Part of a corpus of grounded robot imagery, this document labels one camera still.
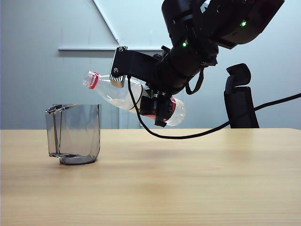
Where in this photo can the diagonal white wall rail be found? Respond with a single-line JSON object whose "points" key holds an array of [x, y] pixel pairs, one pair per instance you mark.
{"points": [[105, 20]]}

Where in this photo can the grey transparent faceted mug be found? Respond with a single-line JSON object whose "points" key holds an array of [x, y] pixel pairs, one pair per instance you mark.
{"points": [[77, 131]]}

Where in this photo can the clear red-label mineral water bottle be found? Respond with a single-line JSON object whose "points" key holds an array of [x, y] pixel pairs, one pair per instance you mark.
{"points": [[113, 94]]}

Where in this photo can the black office chair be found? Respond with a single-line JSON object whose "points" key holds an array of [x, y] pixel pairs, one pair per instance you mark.
{"points": [[241, 106]]}

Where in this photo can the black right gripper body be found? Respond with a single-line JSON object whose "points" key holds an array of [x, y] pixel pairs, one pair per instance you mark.
{"points": [[185, 61]]}

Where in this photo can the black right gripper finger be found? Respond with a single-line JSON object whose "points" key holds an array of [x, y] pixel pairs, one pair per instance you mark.
{"points": [[148, 106], [163, 110]]}

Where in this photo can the horizontal white wall rail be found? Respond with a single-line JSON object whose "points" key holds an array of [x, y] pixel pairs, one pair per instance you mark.
{"points": [[89, 49]]}

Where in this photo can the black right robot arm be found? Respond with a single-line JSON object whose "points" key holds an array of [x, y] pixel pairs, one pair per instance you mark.
{"points": [[211, 16]]}

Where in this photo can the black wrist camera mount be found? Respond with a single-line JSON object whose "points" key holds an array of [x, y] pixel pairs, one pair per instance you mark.
{"points": [[134, 63]]}

